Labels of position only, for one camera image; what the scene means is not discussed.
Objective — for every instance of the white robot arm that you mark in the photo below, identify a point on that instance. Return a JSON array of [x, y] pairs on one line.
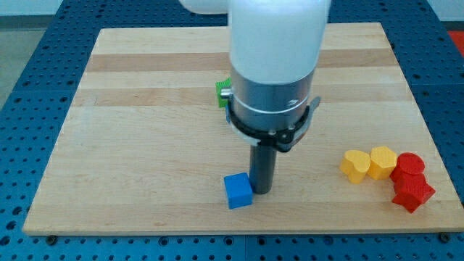
[[274, 50]]

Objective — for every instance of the red cylinder block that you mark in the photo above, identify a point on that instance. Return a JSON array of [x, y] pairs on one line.
[[408, 163]]

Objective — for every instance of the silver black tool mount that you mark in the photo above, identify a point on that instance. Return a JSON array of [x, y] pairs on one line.
[[276, 115]]

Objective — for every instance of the yellow heart block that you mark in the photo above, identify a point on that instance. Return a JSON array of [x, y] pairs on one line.
[[354, 165]]

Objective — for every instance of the yellow hexagon block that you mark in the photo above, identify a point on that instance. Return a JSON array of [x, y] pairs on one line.
[[382, 162]]

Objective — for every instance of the red star block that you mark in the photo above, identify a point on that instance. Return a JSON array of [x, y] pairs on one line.
[[412, 191]]

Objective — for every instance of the green star block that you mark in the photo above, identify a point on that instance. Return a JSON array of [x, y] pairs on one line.
[[223, 92]]

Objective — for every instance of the blue cube block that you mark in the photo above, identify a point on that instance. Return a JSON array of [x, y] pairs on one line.
[[238, 190]]

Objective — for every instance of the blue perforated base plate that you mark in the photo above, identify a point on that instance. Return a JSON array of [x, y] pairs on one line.
[[36, 108]]

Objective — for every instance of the wooden board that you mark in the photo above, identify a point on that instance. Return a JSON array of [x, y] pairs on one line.
[[144, 147]]

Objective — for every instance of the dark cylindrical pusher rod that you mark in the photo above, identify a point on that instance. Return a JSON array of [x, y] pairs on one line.
[[261, 168]]

